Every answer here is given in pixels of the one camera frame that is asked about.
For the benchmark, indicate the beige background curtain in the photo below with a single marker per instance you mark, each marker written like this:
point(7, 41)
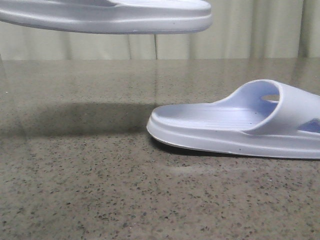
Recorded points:
point(240, 29)

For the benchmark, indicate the light blue slipper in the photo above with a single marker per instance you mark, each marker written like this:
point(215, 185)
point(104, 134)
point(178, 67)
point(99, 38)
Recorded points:
point(110, 16)
point(262, 118)

